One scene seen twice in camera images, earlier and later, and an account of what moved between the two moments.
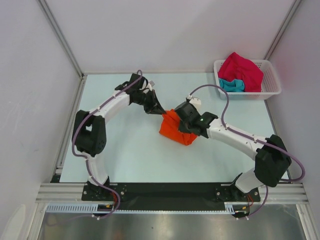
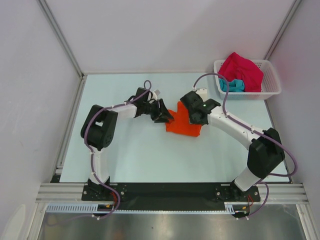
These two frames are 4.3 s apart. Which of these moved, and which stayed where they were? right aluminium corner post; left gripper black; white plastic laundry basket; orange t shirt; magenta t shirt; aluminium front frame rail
Moved: orange t shirt; left gripper black
Stayed: aluminium front frame rail; right aluminium corner post; magenta t shirt; white plastic laundry basket
